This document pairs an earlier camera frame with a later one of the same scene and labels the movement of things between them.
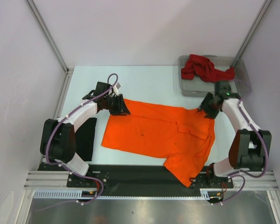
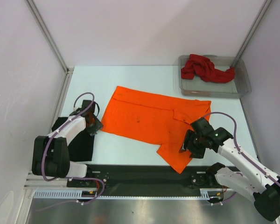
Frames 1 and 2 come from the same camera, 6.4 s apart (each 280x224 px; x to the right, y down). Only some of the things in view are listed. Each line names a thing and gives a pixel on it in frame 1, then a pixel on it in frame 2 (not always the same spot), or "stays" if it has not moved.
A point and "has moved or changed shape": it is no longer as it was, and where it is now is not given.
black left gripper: [121, 108] -> [98, 125]
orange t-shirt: [183, 137] has moved or changed shape
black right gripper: [207, 109] -> [192, 145]
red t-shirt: [203, 68] stays
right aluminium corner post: [251, 33] stays
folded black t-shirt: [84, 139] stays
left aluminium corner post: [35, 12] stays
